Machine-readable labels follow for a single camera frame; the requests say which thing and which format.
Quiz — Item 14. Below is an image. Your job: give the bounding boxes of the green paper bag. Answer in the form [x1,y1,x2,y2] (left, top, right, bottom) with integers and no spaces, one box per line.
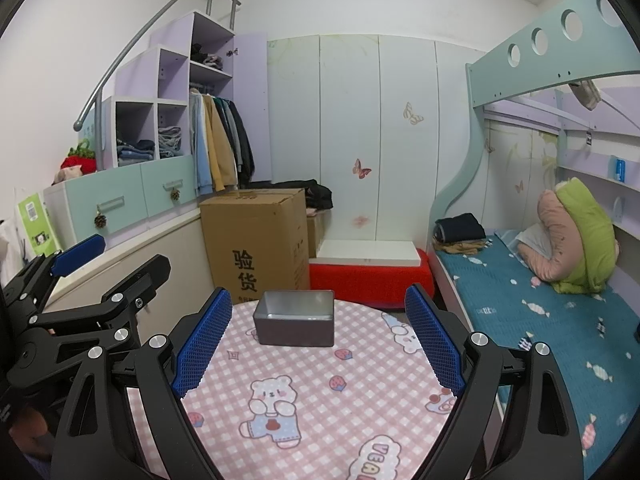
[17,192,63,256]

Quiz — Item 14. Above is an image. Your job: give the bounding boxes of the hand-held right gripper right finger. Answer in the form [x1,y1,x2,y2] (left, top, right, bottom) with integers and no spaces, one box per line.
[404,283,586,480]

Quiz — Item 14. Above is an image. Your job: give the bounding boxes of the tan hanging jacket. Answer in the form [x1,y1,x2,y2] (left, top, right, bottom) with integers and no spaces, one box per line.
[207,97,240,192]

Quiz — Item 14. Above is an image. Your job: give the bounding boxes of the red plush toy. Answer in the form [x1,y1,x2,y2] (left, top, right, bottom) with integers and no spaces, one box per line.
[61,140,97,176]

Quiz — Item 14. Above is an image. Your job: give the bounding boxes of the grey metal handrail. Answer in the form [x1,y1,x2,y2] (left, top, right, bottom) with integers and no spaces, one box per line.
[74,0,238,133]

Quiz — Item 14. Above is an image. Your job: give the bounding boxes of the cream curved cabinet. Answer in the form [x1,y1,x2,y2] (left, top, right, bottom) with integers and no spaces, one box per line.
[45,205,216,321]

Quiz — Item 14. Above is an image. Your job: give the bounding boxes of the pink and green pillow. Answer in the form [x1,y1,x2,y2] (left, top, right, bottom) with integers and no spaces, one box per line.
[552,178,618,294]

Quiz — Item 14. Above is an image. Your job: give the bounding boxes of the white pillow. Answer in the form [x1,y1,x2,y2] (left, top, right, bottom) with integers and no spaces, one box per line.
[515,223,551,253]

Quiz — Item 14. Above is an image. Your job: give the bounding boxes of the dark metal box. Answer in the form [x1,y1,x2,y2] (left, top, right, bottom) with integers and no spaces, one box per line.
[252,290,335,347]

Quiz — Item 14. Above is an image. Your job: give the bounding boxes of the purple shelf unit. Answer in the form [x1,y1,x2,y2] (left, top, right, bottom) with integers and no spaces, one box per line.
[97,10,273,191]

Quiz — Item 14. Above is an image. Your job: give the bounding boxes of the grey and black folded garments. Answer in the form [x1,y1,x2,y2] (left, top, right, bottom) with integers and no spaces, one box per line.
[190,42,226,69]

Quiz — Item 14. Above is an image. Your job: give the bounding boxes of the clip lamp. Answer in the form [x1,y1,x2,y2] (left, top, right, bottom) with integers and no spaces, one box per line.
[570,79,603,111]

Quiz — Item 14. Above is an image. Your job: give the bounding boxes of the light blue hanging shirt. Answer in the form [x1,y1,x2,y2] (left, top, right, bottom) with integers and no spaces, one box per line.
[191,95,214,196]

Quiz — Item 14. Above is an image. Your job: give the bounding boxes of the red cushion stool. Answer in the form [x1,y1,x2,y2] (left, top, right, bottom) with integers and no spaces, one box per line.
[309,249,435,310]

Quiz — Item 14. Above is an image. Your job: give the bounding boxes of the teal bunk bed frame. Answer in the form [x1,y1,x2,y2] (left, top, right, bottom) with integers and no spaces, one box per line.
[432,0,640,480]

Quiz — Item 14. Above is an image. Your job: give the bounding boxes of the teal printed bed sheet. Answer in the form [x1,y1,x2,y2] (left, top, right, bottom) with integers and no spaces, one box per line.
[435,230,640,478]

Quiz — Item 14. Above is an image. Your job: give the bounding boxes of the folded blue jeans stack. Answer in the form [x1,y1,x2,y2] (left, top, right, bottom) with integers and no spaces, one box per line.
[117,140,157,163]

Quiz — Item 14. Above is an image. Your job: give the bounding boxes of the pink checked tablecloth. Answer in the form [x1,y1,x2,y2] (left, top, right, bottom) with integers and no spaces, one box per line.
[125,297,461,480]

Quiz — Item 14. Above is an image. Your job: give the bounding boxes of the folded grey jeans stack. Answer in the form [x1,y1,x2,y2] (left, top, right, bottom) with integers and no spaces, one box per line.
[159,126,183,158]

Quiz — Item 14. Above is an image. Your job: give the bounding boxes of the white board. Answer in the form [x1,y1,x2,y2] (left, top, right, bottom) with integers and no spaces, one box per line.
[317,240,421,267]

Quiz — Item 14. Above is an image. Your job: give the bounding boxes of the folded black clothes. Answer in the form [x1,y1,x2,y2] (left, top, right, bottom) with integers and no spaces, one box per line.
[434,213,487,243]

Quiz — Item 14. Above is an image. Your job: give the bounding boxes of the black clothes pile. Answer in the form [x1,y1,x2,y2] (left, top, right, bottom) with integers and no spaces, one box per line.
[305,179,334,211]

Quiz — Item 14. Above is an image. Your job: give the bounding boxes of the black hanging jacket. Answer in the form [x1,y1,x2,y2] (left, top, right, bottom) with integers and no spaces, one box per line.
[230,102,257,187]

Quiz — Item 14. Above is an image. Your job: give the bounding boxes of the teal drawer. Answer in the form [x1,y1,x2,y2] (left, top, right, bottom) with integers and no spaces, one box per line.
[65,172,148,246]
[140,155,196,218]

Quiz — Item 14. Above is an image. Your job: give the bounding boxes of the person's left hand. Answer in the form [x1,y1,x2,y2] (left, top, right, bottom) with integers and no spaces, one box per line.
[10,407,55,461]

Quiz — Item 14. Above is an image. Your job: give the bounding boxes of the small cardboard box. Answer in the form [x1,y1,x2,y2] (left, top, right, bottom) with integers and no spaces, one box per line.
[306,212,326,260]

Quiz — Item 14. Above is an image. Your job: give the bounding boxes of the folded tan cloth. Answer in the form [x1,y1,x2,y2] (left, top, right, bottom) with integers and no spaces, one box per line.
[432,239,493,256]

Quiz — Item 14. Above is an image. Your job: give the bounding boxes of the white panel wardrobe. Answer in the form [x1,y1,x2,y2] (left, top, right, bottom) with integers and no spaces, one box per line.
[267,34,483,247]

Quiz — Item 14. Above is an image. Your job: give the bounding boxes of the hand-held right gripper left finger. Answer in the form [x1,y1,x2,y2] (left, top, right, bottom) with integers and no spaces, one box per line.
[50,287,234,480]

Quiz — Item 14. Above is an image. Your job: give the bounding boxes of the large cardboard box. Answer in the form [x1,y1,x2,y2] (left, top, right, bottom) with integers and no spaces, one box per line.
[199,188,311,306]

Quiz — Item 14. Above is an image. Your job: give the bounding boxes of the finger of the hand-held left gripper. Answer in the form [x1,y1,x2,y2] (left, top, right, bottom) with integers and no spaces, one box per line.
[0,234,107,313]
[32,254,172,346]

